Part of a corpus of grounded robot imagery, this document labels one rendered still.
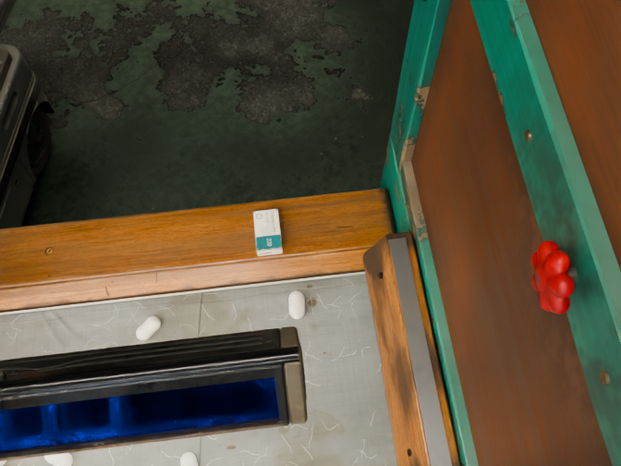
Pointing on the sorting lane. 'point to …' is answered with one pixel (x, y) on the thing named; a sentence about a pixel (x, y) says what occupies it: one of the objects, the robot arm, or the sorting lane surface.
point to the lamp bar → (151, 392)
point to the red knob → (553, 277)
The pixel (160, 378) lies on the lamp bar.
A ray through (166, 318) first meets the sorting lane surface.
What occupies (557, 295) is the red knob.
